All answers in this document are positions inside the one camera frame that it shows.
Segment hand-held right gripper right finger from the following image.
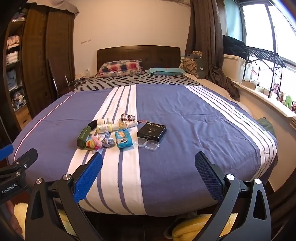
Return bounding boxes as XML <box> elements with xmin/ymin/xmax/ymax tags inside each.
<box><xmin>195</xmin><ymin>151</ymin><xmax>271</xmax><ymax>241</ymax></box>

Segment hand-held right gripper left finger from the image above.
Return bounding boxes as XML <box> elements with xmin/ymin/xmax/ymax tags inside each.
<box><xmin>25</xmin><ymin>152</ymin><xmax>103</xmax><ymax>241</ymax></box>

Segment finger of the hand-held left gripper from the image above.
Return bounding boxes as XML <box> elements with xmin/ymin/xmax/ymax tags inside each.
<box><xmin>0</xmin><ymin>148</ymin><xmax>38</xmax><ymax>189</ymax></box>
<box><xmin>0</xmin><ymin>144</ymin><xmax>14</xmax><ymax>161</ymax></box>

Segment blue tissue packet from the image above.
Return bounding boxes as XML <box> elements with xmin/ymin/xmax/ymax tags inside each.
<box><xmin>115</xmin><ymin>129</ymin><xmax>133</xmax><ymax>150</ymax></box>

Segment yellow white lotion bottle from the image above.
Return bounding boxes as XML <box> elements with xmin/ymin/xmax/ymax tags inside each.
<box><xmin>96</xmin><ymin>123</ymin><xmax>121</xmax><ymax>134</ymax></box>

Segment silver foil tube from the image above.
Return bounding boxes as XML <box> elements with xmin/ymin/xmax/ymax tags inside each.
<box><xmin>119</xmin><ymin>113</ymin><xmax>137</xmax><ymax>124</ymax></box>

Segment person's left forearm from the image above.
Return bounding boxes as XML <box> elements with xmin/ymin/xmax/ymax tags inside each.
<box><xmin>5</xmin><ymin>200</ymin><xmax>23</xmax><ymax>240</ymax></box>

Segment green case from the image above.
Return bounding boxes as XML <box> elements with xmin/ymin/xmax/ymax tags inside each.
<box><xmin>77</xmin><ymin>125</ymin><xmax>92</xmax><ymax>149</ymax></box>

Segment blue white scrunchie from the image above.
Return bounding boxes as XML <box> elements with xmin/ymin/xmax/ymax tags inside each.
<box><xmin>102</xmin><ymin>131</ymin><xmax>115</xmax><ymax>148</ymax></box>

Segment person's right leg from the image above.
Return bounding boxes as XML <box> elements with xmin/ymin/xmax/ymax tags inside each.
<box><xmin>172</xmin><ymin>212</ymin><xmax>238</xmax><ymax>241</ymax></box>

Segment blue white striped bedspread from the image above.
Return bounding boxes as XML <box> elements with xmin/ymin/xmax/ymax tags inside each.
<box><xmin>8</xmin><ymin>84</ymin><xmax>279</xmax><ymax>217</ymax></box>

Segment black flat box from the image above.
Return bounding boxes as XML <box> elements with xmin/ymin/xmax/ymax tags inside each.
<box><xmin>137</xmin><ymin>122</ymin><xmax>167</xmax><ymax>142</ymax></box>

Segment blue folded clothes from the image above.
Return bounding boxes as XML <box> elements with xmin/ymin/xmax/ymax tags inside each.
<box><xmin>7</xmin><ymin>70</ymin><xmax>23</xmax><ymax>91</ymax></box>

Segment green cloth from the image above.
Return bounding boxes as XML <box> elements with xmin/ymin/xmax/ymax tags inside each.
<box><xmin>257</xmin><ymin>117</ymin><xmax>277</xmax><ymax>137</ymax></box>

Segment white folded clothes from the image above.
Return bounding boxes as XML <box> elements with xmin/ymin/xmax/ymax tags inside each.
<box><xmin>6</xmin><ymin>51</ymin><xmax>19</xmax><ymax>64</ymax></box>

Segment dark wooden wardrobe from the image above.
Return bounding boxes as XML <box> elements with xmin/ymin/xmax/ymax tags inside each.
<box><xmin>0</xmin><ymin>3</ymin><xmax>77</xmax><ymax>139</ymax></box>

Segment grey zigzag patterned sheet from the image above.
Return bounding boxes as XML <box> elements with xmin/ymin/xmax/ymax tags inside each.
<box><xmin>74</xmin><ymin>71</ymin><xmax>201</xmax><ymax>92</ymax></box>

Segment pink folded clothes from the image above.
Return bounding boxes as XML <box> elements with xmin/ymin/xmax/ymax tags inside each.
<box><xmin>7</xmin><ymin>35</ymin><xmax>20</xmax><ymax>50</ymax></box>

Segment plaid pillow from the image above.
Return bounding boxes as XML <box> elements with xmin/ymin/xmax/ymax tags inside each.
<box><xmin>97</xmin><ymin>60</ymin><xmax>142</xmax><ymax>77</ymax></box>

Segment white storage box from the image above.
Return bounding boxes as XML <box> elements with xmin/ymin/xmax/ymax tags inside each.
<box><xmin>222</xmin><ymin>54</ymin><xmax>247</xmax><ymax>84</ymax></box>

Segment brown circle patterned cushion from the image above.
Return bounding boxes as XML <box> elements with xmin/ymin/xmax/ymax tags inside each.
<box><xmin>180</xmin><ymin>51</ymin><xmax>203</xmax><ymax>78</ymax></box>

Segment teal pillow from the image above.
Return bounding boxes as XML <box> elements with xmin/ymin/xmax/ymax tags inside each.
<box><xmin>144</xmin><ymin>67</ymin><xmax>186</xmax><ymax>76</ymax></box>

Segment dark wooden headboard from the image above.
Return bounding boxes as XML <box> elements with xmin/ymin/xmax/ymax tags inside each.
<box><xmin>97</xmin><ymin>46</ymin><xmax>181</xmax><ymax>72</ymax></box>

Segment black clothing pile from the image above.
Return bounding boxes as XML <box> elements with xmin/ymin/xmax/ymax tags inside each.
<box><xmin>222</xmin><ymin>35</ymin><xmax>249</xmax><ymax>61</ymax></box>

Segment black folding rack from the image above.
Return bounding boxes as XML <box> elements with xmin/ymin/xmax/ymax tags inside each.
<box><xmin>245</xmin><ymin>45</ymin><xmax>287</xmax><ymax>99</ymax></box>

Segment brown curtain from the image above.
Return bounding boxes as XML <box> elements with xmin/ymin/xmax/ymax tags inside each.
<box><xmin>185</xmin><ymin>0</ymin><xmax>241</xmax><ymax>101</ymax></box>

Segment window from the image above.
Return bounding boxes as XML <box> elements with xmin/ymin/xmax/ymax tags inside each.
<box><xmin>223</xmin><ymin>0</ymin><xmax>296</xmax><ymax>70</ymax></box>

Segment pile of colourful hair ties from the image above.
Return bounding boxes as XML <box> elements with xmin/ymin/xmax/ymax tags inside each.
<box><xmin>85</xmin><ymin>136</ymin><xmax>103</xmax><ymax>151</ymax></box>

